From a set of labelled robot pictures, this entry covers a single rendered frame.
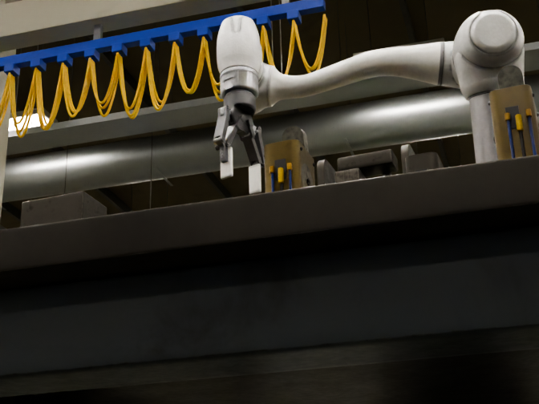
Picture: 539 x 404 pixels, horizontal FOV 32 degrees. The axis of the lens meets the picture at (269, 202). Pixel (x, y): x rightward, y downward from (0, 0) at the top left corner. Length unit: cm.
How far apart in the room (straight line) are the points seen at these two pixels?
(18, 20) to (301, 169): 410
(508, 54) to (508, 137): 66
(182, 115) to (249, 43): 786
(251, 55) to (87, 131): 831
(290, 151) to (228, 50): 80
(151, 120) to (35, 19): 493
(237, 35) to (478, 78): 58
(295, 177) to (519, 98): 34
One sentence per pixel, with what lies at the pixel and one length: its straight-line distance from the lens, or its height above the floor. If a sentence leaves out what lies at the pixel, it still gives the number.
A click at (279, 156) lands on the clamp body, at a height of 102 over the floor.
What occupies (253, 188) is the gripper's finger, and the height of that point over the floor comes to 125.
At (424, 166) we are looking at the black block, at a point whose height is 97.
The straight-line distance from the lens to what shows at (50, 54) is 524.
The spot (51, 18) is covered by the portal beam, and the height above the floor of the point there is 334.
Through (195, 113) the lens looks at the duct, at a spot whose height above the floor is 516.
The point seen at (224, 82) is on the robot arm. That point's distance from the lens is 216.
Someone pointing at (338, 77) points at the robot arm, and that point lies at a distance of 224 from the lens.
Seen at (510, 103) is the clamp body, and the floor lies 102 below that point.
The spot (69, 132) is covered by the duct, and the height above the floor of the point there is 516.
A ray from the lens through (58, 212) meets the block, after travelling 159.
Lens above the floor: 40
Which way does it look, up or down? 23 degrees up
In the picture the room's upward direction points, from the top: 2 degrees counter-clockwise
